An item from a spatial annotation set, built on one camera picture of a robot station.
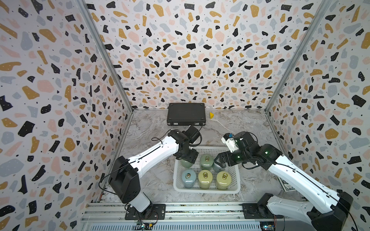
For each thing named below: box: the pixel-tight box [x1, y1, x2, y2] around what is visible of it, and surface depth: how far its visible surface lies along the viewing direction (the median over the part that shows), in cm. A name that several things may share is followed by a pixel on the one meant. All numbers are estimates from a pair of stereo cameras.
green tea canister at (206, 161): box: [199, 154, 214, 170], surface depth 85 cm
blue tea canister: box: [181, 169, 197, 188], surface depth 78 cm
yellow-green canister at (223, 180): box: [216, 170, 232, 190], surface depth 78 cm
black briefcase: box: [166, 102, 207, 127], surface depth 119 cm
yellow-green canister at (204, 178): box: [198, 169, 213, 189], surface depth 78 cm
